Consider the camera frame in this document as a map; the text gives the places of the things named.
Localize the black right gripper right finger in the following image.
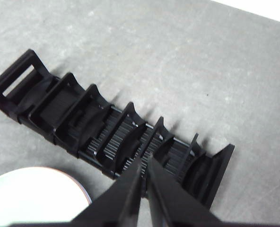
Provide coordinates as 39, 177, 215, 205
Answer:
147, 156, 226, 227

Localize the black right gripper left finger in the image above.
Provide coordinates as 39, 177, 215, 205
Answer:
71, 157, 142, 227

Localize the pale green plate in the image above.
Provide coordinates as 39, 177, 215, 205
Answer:
0, 166, 91, 225

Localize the black plate rack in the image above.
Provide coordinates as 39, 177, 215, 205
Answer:
0, 49, 235, 209

